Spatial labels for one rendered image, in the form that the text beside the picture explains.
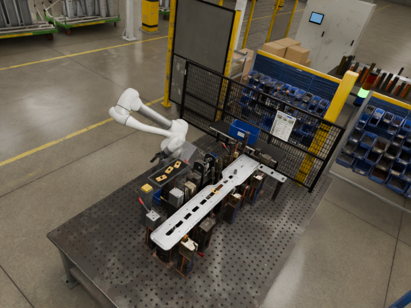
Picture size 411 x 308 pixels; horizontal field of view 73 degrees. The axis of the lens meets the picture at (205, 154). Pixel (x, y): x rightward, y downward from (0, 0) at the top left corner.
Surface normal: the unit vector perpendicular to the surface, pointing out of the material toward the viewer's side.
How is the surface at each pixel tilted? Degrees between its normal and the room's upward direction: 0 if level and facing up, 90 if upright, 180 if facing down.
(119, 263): 0
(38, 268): 0
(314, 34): 90
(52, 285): 0
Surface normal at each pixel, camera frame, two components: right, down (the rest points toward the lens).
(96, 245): 0.15, -0.78
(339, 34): -0.59, 0.42
